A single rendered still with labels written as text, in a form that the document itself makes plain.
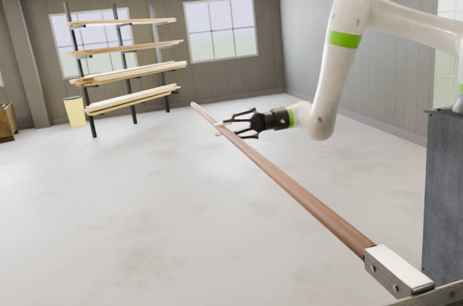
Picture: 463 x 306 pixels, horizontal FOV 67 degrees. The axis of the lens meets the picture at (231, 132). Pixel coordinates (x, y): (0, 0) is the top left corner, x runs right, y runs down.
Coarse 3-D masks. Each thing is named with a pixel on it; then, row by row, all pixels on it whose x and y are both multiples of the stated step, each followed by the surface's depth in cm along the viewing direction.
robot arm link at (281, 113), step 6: (276, 108) 139; (282, 108) 139; (276, 114) 137; (282, 114) 137; (288, 114) 138; (276, 120) 137; (282, 120) 136; (288, 120) 138; (276, 126) 138; (282, 126) 138; (288, 126) 139
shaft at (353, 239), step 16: (224, 128) 130; (240, 144) 107; (256, 160) 92; (272, 176) 81; (288, 176) 76; (288, 192) 73; (304, 192) 68; (320, 208) 61; (336, 224) 55; (352, 240) 51; (368, 240) 50
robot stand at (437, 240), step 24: (432, 120) 114; (456, 120) 103; (432, 144) 115; (456, 144) 106; (432, 168) 117; (456, 168) 107; (432, 192) 119; (456, 192) 108; (432, 216) 121; (456, 216) 110; (432, 240) 122; (456, 240) 111; (432, 264) 124; (456, 264) 113
